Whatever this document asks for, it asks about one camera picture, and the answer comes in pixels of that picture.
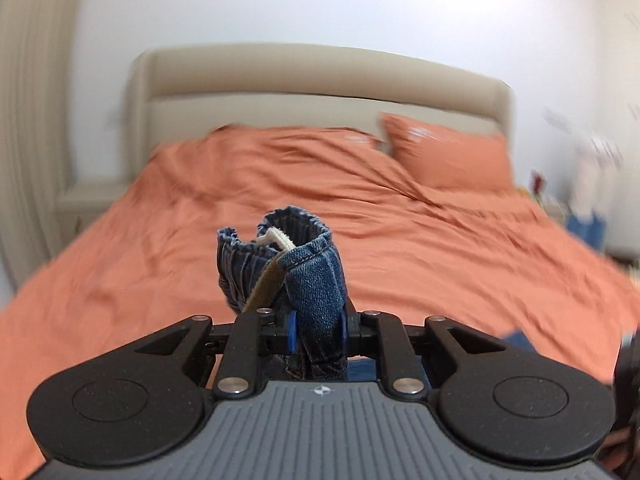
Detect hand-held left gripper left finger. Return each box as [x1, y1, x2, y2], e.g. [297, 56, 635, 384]
[134, 307, 301, 397]

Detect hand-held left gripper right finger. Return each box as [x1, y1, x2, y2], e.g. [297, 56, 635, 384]
[336, 309, 507, 397]

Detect blue denim pants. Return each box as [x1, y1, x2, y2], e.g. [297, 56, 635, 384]
[216, 206, 533, 381]

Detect khaki fabric belt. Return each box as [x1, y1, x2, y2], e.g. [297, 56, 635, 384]
[244, 227, 297, 312]

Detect orange duvet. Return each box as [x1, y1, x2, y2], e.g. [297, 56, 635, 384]
[0, 125, 640, 461]

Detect beige nightstand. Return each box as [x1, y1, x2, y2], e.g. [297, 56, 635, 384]
[56, 180, 136, 233]
[542, 202, 571, 226]

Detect orange pillow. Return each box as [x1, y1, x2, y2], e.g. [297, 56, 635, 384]
[382, 112, 513, 193]

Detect beige upholstered headboard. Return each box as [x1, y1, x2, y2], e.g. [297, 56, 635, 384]
[127, 47, 516, 191]

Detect beige curtain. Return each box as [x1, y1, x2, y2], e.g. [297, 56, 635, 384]
[0, 0, 83, 291]

